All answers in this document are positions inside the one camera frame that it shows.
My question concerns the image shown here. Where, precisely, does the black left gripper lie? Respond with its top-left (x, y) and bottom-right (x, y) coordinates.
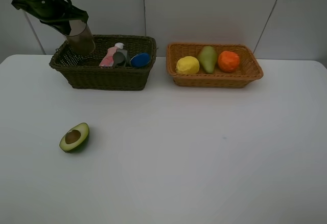
top-left (11, 0), bottom-right (89, 36)

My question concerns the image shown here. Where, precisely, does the translucent pink cup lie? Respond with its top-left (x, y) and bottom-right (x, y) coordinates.
top-left (66, 20), bottom-right (96, 56)

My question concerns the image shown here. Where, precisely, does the pink bottle white cap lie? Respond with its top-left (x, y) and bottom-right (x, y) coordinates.
top-left (99, 42), bottom-right (124, 67)

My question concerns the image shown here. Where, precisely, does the black pump dispenser bottle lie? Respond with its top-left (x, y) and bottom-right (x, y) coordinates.
top-left (112, 49), bottom-right (129, 68)

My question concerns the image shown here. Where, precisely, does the white bottle blue cap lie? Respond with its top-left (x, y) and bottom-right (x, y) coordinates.
top-left (130, 53), bottom-right (151, 68)

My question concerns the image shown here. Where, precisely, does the halved avocado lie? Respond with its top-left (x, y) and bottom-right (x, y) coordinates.
top-left (59, 123), bottom-right (90, 153)

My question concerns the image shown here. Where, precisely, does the yellow lemon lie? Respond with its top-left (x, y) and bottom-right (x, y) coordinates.
top-left (175, 56), bottom-right (200, 75)

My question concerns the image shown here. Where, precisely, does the green red pear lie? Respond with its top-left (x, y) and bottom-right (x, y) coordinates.
top-left (197, 46), bottom-right (218, 74)

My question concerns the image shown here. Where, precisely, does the orange fruit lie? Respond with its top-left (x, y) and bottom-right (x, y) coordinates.
top-left (218, 51), bottom-right (240, 73)

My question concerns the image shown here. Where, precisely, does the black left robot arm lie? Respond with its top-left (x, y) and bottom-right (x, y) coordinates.
top-left (11, 0), bottom-right (88, 36)

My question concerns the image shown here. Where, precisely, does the dark brown wicker basket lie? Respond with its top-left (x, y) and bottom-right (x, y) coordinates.
top-left (50, 35), bottom-right (157, 91)

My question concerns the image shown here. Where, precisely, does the orange wicker basket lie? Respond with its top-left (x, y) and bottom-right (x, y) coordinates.
top-left (166, 42), bottom-right (264, 88)

